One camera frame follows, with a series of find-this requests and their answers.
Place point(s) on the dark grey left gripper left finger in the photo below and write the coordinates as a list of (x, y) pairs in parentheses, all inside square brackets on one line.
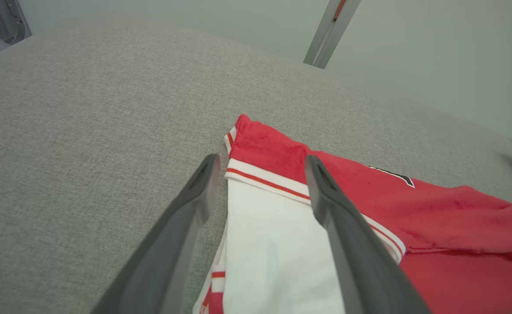
[(164, 261)]

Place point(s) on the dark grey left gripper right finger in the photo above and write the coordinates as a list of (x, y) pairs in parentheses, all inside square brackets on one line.
[(360, 261)]

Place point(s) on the red white Bulls jersey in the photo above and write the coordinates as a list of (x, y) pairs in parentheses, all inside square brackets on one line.
[(434, 209)]

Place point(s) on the grey fabric sofa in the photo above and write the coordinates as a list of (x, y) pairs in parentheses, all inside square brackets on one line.
[(86, 131)]

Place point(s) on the grey metal stand with casters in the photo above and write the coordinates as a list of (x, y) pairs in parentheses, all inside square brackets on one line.
[(3, 22)]

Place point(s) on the grey metal double post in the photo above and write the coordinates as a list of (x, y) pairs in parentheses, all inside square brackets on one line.
[(330, 35)]

